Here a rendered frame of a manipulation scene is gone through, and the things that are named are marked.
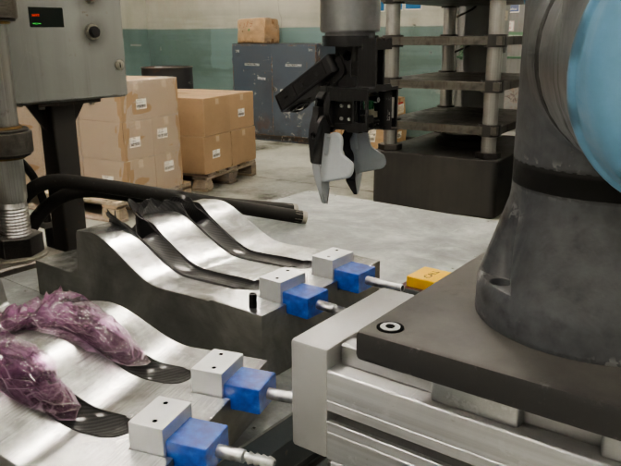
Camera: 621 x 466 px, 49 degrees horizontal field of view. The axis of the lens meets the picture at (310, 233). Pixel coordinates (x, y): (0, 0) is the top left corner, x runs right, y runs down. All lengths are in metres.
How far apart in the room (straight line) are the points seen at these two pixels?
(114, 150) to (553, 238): 4.47
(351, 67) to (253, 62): 7.39
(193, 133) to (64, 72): 3.94
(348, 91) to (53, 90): 0.91
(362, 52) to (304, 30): 7.61
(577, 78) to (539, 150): 0.15
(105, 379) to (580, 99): 0.61
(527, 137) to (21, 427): 0.51
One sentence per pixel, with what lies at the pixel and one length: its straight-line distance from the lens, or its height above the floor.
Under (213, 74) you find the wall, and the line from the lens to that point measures 9.35.
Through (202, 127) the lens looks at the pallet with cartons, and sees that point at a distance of 5.48.
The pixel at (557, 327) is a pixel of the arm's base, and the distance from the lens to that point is 0.40.
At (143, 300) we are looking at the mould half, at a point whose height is 0.85.
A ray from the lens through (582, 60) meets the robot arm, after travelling 0.25.
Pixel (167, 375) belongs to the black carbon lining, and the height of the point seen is 0.85.
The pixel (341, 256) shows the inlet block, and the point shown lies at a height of 0.92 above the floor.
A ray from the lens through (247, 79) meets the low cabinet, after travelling 8.34.
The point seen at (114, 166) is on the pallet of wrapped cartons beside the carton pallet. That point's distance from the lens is 4.82.
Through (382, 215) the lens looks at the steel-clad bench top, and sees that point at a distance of 1.62.
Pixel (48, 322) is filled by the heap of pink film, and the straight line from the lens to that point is 0.82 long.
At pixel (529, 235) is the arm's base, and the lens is 0.41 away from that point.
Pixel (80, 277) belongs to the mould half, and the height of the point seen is 0.86.
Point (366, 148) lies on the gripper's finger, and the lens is 0.93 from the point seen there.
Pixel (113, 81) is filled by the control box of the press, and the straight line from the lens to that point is 1.71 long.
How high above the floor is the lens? 1.21
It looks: 16 degrees down
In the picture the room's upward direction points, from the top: straight up
